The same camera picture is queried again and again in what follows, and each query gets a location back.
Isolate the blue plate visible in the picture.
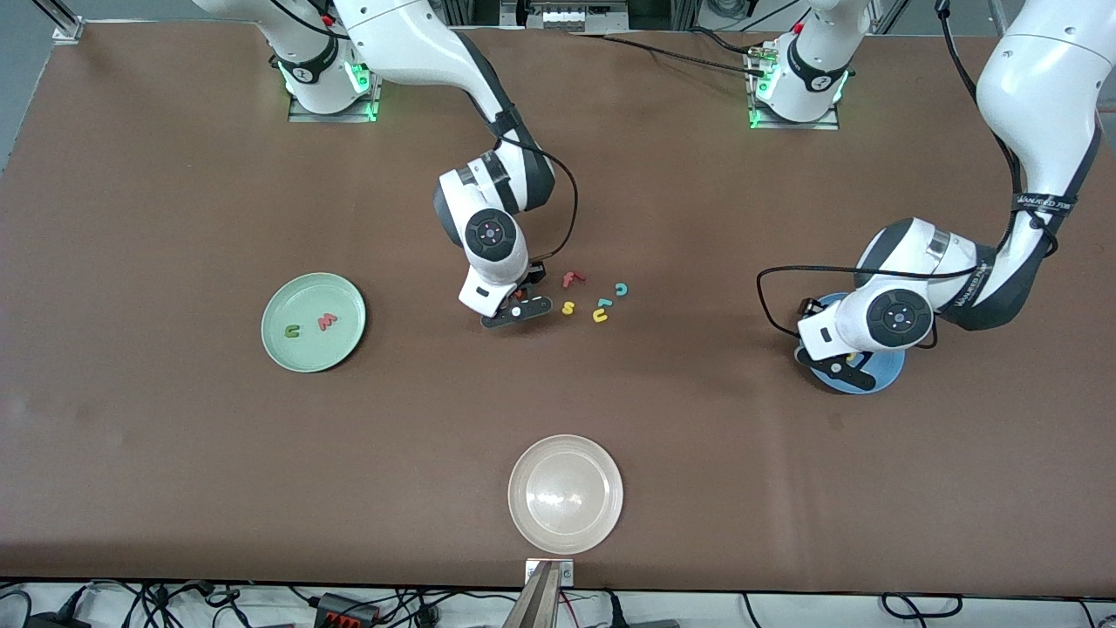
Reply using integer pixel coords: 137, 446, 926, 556
800, 292, 906, 395

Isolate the green plate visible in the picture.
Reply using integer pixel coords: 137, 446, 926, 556
261, 272, 367, 374

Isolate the beige plate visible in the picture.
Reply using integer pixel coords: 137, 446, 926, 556
507, 434, 625, 556

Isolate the white power strip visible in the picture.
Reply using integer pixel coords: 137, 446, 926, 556
527, 0, 630, 31

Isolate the black orange power strip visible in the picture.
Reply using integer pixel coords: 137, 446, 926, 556
314, 593, 380, 628

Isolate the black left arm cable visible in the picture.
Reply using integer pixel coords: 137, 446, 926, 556
755, 0, 1060, 343

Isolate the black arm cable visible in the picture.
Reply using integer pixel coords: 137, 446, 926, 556
466, 83, 580, 267
755, 0, 1060, 343

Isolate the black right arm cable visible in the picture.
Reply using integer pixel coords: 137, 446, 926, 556
466, 83, 580, 267

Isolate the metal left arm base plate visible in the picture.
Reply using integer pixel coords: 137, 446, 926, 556
748, 52, 842, 132

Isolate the black strap with white print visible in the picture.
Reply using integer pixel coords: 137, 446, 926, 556
1013, 194, 1072, 219

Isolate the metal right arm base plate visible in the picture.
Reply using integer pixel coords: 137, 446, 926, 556
288, 52, 384, 124

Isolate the thick black braided cable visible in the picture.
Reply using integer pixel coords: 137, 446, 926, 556
571, 33, 770, 76

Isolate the black looped cable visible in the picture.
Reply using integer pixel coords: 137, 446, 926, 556
881, 593, 964, 622

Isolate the silver mounting bracket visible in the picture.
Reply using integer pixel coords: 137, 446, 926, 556
525, 558, 575, 587

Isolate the aluminium camera post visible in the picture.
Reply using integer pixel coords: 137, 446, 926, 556
504, 561, 563, 628

